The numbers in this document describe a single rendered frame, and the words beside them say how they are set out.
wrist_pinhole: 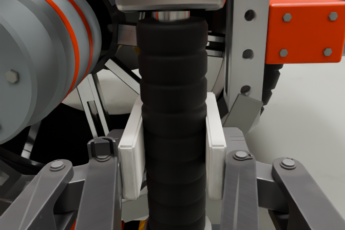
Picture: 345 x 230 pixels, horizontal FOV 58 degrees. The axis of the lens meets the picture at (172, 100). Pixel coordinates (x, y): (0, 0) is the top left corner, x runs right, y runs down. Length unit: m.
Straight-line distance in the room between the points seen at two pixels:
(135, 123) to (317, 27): 0.28
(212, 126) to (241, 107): 0.24
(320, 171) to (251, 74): 1.39
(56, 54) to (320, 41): 0.28
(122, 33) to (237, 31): 0.19
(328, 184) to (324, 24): 1.32
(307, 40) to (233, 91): 0.10
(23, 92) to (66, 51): 0.06
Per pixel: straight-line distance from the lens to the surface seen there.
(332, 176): 1.73
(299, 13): 0.39
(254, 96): 0.40
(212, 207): 1.42
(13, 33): 0.25
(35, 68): 0.26
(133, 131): 0.15
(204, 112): 0.16
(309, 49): 0.40
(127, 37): 0.48
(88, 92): 0.52
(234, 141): 0.16
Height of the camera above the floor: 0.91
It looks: 21 degrees down
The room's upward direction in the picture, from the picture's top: 2 degrees counter-clockwise
